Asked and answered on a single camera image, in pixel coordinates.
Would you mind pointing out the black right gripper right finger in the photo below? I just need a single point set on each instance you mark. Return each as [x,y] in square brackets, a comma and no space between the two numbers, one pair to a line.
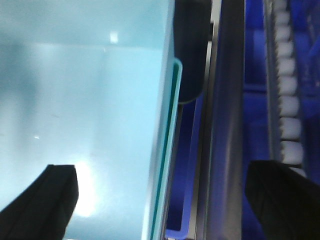
[286,204]

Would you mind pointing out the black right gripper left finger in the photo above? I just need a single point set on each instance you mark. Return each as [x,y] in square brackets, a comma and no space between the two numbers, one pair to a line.
[43,210]

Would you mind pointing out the light blue plastic bin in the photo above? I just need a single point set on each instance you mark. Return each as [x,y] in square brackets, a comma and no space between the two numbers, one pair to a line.
[93,84]

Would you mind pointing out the white roller track strip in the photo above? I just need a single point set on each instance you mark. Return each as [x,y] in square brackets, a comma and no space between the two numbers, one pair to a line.
[285,127]

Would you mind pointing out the dark blue bin lower centre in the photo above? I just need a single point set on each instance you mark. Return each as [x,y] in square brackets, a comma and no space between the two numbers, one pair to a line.
[181,192]

